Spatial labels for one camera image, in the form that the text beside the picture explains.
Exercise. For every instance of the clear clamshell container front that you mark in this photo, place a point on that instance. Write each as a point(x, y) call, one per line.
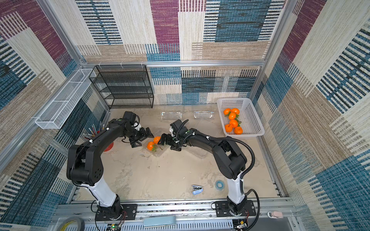
point(159, 152)

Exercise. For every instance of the white plastic perforated basket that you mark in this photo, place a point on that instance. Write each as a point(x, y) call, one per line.
point(248, 117)

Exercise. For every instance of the red pencil cup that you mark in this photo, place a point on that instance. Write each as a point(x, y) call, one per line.
point(101, 140)

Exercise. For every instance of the blue tape roll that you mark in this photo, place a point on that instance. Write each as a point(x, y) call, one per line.
point(219, 185)

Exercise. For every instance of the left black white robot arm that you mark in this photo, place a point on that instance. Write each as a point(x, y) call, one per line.
point(85, 167)

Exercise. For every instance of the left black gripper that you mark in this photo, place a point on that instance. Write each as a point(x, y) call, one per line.
point(144, 136)

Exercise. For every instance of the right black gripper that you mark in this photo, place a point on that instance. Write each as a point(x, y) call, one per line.
point(168, 139)

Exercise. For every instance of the grey tape roll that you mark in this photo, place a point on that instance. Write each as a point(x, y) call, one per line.
point(79, 222)

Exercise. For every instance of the white wire mesh tray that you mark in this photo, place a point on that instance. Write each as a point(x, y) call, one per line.
point(59, 109)

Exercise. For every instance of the clear clamshell container back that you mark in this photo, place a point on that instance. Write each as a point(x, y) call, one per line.
point(203, 114)

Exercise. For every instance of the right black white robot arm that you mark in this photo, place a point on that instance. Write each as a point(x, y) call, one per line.
point(230, 159)

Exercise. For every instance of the orange pair with leaves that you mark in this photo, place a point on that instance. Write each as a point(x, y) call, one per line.
point(228, 111)

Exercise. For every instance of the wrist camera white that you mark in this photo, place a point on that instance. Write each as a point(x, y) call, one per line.
point(171, 132)
point(137, 126)

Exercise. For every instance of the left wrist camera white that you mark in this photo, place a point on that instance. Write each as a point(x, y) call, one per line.
point(137, 126)

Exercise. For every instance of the clear clamshell container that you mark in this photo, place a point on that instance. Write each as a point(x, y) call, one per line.
point(159, 152)
point(171, 115)
point(203, 114)
point(197, 151)

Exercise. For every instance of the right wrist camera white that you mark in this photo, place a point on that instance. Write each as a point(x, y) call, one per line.
point(171, 132)

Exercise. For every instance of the blue stapler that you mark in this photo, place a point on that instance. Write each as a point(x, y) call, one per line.
point(196, 189)

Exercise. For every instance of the black wire shelf rack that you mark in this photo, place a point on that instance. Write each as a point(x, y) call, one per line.
point(123, 86)

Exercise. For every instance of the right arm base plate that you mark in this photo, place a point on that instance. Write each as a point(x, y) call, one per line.
point(230, 209)

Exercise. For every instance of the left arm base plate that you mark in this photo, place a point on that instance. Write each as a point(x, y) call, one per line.
point(124, 212)

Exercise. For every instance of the pink white small device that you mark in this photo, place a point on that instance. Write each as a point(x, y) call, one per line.
point(275, 215)

